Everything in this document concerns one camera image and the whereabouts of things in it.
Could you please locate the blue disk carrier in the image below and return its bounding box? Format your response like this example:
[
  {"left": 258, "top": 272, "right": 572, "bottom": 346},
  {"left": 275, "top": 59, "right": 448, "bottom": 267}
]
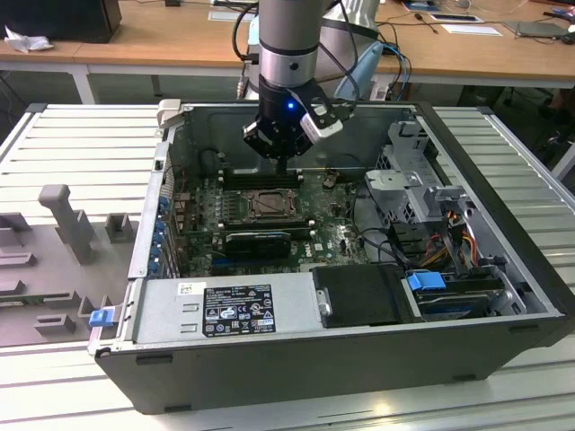
[{"left": 405, "top": 270, "right": 447, "bottom": 296}]

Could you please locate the blue booklet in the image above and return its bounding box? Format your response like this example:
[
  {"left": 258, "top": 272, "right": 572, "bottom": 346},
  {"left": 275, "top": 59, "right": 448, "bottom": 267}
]
[{"left": 402, "top": 0, "right": 444, "bottom": 13}]

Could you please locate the black round component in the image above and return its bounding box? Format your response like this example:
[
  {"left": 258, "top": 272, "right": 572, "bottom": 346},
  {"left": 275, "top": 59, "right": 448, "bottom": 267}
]
[{"left": 199, "top": 149, "right": 220, "bottom": 175}]

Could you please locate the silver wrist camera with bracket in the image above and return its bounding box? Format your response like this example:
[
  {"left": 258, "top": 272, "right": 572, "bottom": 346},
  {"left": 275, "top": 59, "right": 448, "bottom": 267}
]
[{"left": 289, "top": 87, "right": 346, "bottom": 145}]

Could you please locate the grey power supply unit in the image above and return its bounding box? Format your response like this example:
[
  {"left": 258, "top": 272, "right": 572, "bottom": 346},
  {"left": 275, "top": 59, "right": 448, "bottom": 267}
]
[{"left": 129, "top": 274, "right": 324, "bottom": 345}]

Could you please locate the green RAM stick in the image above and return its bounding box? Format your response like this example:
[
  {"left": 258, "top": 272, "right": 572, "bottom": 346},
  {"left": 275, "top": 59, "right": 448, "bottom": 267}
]
[{"left": 0, "top": 294, "right": 50, "bottom": 309}]

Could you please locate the grey closed laptop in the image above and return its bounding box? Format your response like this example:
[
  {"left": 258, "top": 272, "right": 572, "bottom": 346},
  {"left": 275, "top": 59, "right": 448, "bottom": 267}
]
[{"left": 502, "top": 17, "right": 568, "bottom": 42}]

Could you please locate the black box device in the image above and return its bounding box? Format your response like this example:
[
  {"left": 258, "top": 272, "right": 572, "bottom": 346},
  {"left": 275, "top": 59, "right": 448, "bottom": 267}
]
[{"left": 0, "top": 0, "right": 123, "bottom": 45}]

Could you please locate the yellow red wire bundle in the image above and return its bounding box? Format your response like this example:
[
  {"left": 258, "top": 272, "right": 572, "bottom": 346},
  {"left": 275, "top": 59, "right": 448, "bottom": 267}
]
[{"left": 421, "top": 224, "right": 480, "bottom": 270}]

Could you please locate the CPU socket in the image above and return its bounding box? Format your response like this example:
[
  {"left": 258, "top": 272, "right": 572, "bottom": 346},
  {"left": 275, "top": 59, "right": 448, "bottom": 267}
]
[{"left": 244, "top": 188, "right": 301, "bottom": 220}]

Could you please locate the pale blue teach pendant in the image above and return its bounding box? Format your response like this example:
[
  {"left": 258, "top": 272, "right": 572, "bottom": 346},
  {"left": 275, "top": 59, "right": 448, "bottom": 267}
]
[{"left": 334, "top": 42, "right": 384, "bottom": 102}]

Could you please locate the black RAM slot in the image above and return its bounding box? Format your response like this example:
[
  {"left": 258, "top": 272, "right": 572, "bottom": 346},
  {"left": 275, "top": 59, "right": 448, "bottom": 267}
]
[
  {"left": 222, "top": 228, "right": 314, "bottom": 235},
  {"left": 222, "top": 218, "right": 314, "bottom": 224},
  {"left": 223, "top": 169, "right": 303, "bottom": 176},
  {"left": 222, "top": 225, "right": 314, "bottom": 232},
  {"left": 222, "top": 222, "right": 314, "bottom": 228},
  {"left": 223, "top": 173, "right": 303, "bottom": 180},
  {"left": 223, "top": 178, "right": 303, "bottom": 186}
]

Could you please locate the black and grey PC case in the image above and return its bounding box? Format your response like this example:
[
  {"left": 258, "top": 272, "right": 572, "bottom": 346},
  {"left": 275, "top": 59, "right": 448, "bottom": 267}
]
[{"left": 86, "top": 99, "right": 575, "bottom": 417}]

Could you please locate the wooden desk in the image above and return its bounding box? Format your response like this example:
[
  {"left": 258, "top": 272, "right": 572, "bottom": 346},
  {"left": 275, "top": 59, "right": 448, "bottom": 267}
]
[
  {"left": 376, "top": 0, "right": 575, "bottom": 91},
  {"left": 0, "top": 0, "right": 324, "bottom": 107}
]

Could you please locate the black white tablet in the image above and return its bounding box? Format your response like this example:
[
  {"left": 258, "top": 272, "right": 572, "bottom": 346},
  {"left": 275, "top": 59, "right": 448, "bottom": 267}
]
[{"left": 429, "top": 12, "right": 484, "bottom": 23}]

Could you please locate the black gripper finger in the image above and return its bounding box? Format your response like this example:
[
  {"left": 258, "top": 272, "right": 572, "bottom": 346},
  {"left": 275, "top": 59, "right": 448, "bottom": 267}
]
[
  {"left": 243, "top": 119, "right": 284, "bottom": 180},
  {"left": 282, "top": 128, "right": 313, "bottom": 180}
]

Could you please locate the crumpled white paper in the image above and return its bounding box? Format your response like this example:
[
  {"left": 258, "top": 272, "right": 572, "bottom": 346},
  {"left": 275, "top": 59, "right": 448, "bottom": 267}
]
[{"left": 3, "top": 24, "right": 54, "bottom": 54}]

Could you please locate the hard disk drive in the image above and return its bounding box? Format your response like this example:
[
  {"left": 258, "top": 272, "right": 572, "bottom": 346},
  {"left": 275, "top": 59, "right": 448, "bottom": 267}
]
[{"left": 415, "top": 289, "right": 504, "bottom": 321}]

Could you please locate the grey metal drive cage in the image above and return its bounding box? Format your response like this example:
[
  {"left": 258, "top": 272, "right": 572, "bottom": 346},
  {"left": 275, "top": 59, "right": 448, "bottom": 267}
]
[{"left": 362, "top": 119, "right": 480, "bottom": 234}]

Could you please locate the green motherboard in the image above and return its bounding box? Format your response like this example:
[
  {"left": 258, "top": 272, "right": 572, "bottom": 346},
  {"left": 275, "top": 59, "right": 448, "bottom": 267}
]
[{"left": 168, "top": 168, "right": 396, "bottom": 277}]

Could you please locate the metal socket cover frame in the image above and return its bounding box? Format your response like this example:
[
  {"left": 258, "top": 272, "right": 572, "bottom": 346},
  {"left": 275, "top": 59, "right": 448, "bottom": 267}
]
[{"left": 247, "top": 190, "right": 298, "bottom": 217}]

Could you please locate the blue cable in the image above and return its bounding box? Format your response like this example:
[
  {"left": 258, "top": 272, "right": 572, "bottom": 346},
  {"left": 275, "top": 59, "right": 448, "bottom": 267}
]
[{"left": 385, "top": 40, "right": 412, "bottom": 91}]

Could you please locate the black graphics card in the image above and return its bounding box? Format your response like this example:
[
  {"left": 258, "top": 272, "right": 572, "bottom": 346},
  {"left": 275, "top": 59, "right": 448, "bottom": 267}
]
[{"left": 223, "top": 230, "right": 292, "bottom": 260}]

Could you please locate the beige case latch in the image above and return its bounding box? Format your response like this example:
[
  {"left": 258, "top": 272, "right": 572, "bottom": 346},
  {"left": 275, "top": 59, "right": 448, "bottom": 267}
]
[{"left": 156, "top": 99, "right": 183, "bottom": 131}]

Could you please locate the grey desk cable hatch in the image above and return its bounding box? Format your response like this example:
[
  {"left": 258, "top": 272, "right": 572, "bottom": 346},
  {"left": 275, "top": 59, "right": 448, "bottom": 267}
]
[{"left": 208, "top": 8, "right": 260, "bottom": 22}]

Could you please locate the grey parts rack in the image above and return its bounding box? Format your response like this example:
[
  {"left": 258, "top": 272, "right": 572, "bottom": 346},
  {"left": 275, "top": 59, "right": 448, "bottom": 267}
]
[{"left": 0, "top": 183, "right": 140, "bottom": 349}]

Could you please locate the black data cable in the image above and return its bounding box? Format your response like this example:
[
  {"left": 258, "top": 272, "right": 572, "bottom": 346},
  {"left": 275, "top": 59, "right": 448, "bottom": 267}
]
[{"left": 352, "top": 183, "right": 405, "bottom": 266}]

